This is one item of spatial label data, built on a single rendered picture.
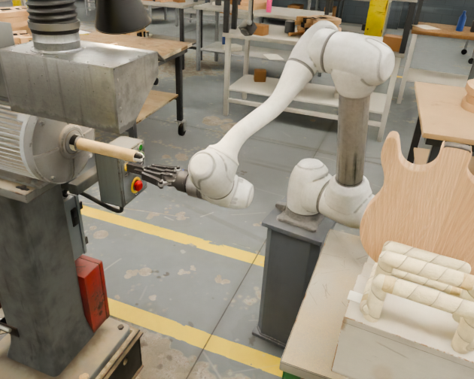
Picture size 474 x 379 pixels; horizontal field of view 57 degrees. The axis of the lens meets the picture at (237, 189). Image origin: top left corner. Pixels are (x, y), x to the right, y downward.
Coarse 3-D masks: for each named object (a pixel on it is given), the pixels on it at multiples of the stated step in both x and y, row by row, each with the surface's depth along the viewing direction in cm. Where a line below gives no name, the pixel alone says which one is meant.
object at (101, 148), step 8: (80, 144) 118; (88, 144) 118; (96, 144) 117; (104, 144) 117; (96, 152) 117; (104, 152) 116; (112, 152) 115; (120, 152) 115; (128, 152) 114; (128, 160) 115
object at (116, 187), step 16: (112, 144) 151; (128, 144) 152; (96, 160) 147; (112, 160) 145; (144, 160) 159; (112, 176) 148; (128, 176) 151; (64, 192) 155; (112, 192) 151; (128, 192) 153; (112, 208) 159
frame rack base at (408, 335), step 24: (360, 288) 97; (360, 312) 90; (384, 312) 91; (408, 312) 91; (432, 312) 91; (360, 336) 90; (384, 336) 87; (408, 336) 85; (432, 336) 86; (336, 360) 95; (360, 360) 92; (384, 360) 90; (408, 360) 87; (432, 360) 84; (456, 360) 82
